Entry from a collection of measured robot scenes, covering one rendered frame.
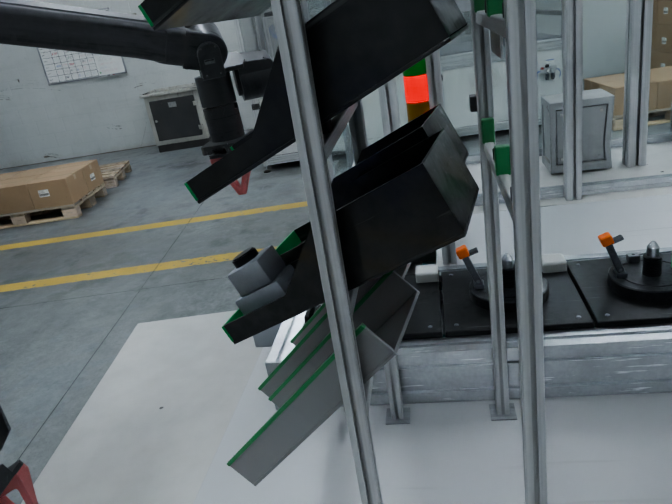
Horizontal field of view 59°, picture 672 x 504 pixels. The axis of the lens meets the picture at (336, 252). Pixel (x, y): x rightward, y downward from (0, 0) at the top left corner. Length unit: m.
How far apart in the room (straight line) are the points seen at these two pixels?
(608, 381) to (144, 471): 0.77
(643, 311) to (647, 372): 0.10
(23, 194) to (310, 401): 5.98
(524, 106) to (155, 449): 0.85
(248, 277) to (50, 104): 9.50
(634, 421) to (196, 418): 0.73
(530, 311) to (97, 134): 9.51
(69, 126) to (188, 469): 9.18
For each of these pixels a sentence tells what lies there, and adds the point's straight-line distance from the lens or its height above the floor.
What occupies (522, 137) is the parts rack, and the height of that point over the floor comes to 1.39.
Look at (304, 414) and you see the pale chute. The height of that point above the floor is 1.10.
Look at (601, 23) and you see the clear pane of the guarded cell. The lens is 2.42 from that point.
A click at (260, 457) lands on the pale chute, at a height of 1.03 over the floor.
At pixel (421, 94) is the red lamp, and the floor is 1.32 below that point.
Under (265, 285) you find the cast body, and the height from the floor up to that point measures 1.24.
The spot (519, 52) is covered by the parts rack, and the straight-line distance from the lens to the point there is 0.48.
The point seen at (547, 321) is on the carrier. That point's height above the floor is 0.97.
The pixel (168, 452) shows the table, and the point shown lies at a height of 0.86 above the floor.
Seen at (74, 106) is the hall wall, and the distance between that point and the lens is 9.94.
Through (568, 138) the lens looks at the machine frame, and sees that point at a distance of 1.88.
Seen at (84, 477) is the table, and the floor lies 0.86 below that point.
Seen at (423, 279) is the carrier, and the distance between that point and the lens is 1.20.
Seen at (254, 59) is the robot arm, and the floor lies 1.45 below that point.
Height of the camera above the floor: 1.50
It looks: 22 degrees down
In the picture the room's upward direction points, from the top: 9 degrees counter-clockwise
